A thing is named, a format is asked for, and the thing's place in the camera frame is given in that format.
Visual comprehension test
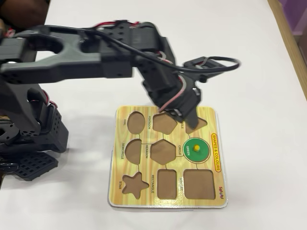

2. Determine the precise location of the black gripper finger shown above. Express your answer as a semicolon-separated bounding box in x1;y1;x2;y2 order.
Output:
185;106;201;132

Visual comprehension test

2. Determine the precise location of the green circle piece yellow pin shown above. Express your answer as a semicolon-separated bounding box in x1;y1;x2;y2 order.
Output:
182;137;212;164

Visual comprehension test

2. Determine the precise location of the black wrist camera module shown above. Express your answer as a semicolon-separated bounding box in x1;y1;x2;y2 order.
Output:
183;56;218;83

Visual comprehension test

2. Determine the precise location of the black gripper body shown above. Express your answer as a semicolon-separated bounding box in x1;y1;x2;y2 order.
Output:
153;73;202;123

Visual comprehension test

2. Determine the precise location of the red white servo wire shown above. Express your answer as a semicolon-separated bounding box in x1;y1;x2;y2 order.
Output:
157;75;190;114

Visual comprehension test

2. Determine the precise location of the black camera cable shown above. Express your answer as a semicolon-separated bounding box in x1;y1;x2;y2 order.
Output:
45;25;241;73

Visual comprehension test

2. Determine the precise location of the white paper table cover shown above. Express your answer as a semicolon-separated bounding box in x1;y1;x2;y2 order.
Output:
0;0;307;230

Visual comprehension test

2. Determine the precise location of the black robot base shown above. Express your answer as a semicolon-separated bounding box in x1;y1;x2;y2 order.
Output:
0;88;71;182

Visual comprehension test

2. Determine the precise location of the wooden shape puzzle board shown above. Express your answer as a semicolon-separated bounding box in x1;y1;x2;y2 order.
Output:
107;105;229;207

